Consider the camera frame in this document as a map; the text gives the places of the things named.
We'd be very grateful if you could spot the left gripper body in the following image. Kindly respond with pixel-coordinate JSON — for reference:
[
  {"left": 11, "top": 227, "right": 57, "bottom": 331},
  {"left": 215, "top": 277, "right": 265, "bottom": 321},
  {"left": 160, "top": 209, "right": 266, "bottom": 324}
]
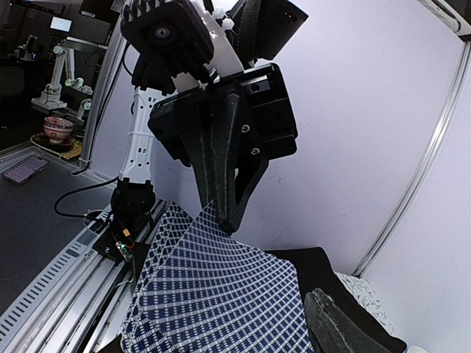
[{"left": 148, "top": 63, "right": 298, "bottom": 167}]

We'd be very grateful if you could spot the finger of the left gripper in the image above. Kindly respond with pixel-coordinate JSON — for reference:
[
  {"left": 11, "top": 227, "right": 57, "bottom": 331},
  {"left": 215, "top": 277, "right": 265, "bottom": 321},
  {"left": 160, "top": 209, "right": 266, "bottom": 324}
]
[
  {"left": 176, "top": 91, "right": 236, "bottom": 210},
  {"left": 217, "top": 91, "right": 268, "bottom": 234}
]

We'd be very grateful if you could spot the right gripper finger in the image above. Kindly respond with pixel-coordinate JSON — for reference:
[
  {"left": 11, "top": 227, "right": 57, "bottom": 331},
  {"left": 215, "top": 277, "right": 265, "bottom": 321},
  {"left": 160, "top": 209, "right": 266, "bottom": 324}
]
[{"left": 303, "top": 289, "right": 379, "bottom": 353}]

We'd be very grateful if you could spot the blue playing card deck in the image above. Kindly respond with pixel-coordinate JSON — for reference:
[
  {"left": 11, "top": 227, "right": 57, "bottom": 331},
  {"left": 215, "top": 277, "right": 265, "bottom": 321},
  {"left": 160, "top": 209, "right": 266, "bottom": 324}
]
[{"left": 120, "top": 203, "right": 313, "bottom": 352}]

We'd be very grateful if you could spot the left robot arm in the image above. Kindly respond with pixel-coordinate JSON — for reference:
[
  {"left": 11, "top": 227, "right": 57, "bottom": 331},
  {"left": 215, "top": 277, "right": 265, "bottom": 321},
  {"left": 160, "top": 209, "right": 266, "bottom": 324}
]
[{"left": 111, "top": 1, "right": 308, "bottom": 235}]

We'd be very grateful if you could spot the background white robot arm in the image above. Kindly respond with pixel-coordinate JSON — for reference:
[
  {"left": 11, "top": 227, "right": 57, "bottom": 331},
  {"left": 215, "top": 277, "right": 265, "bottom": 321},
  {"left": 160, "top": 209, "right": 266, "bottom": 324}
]
[{"left": 31, "top": 45, "right": 93, "bottom": 121}]

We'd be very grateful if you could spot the black poker mat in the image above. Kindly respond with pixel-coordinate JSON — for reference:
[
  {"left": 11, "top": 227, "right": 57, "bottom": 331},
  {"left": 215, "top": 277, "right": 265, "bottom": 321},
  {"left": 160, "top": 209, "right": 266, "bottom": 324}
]
[{"left": 105, "top": 247, "right": 407, "bottom": 352}]

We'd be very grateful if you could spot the white ceramic bowl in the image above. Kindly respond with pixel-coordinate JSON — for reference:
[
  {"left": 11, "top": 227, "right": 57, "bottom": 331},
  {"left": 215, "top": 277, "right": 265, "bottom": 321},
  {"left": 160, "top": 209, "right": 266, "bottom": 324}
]
[{"left": 405, "top": 346, "right": 428, "bottom": 353}]

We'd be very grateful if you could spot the red white patterned bowl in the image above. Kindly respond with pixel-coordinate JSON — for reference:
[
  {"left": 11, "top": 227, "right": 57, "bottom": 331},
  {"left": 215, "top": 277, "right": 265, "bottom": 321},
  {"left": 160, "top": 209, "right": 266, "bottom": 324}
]
[{"left": 43, "top": 116, "right": 74, "bottom": 144}]

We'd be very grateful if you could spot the purple phone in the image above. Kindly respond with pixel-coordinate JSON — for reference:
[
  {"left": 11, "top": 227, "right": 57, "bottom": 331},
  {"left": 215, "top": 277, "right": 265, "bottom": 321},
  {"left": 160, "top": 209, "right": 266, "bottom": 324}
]
[{"left": 1, "top": 154, "right": 49, "bottom": 185}]

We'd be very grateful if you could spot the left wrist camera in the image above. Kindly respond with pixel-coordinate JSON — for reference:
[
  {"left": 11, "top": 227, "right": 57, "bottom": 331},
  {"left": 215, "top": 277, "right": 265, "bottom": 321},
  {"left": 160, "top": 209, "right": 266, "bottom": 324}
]
[{"left": 121, "top": 1, "right": 214, "bottom": 83}]

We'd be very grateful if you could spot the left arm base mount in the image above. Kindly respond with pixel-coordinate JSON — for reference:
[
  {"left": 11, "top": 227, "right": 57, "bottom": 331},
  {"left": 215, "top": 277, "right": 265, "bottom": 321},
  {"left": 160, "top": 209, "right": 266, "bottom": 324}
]
[{"left": 92, "top": 177, "right": 157, "bottom": 264}]

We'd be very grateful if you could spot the left aluminium frame post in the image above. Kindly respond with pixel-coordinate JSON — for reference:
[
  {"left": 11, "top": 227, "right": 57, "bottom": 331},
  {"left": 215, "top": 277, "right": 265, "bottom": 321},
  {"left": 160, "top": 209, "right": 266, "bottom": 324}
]
[{"left": 352, "top": 41, "right": 470, "bottom": 277}]

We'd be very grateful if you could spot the aluminium front rail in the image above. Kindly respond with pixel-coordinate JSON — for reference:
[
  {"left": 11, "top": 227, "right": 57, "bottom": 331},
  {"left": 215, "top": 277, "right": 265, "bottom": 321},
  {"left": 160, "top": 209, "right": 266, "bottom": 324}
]
[{"left": 0, "top": 198, "right": 170, "bottom": 353}]

